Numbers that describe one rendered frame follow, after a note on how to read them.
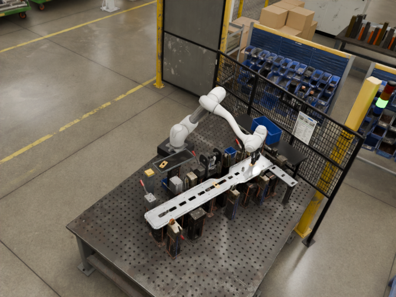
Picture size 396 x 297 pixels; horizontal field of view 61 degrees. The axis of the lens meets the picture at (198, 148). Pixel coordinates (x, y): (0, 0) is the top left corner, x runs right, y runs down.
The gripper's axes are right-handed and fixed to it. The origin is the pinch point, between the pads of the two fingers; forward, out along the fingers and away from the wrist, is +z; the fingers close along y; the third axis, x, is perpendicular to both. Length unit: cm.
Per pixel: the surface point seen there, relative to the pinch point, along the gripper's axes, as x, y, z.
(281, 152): 37.1, 5.2, 2.9
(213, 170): -33.9, -18.8, 8.6
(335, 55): 200, -58, -36
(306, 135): 55, 15, -18
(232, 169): -20.3, -6.7, 5.4
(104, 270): -151, -26, 81
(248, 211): -21.8, 24.0, 35.5
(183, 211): -89, 7, 5
